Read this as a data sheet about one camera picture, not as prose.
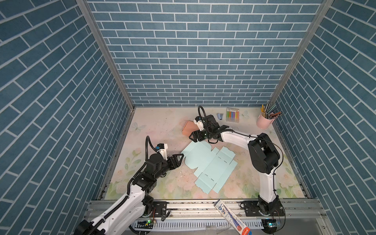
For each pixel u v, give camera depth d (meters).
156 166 0.63
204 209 0.75
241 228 0.68
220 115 1.15
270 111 1.03
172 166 0.71
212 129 0.76
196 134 0.85
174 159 0.72
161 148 0.74
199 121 0.87
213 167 0.89
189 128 1.06
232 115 1.15
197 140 0.86
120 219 0.47
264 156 0.53
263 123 1.04
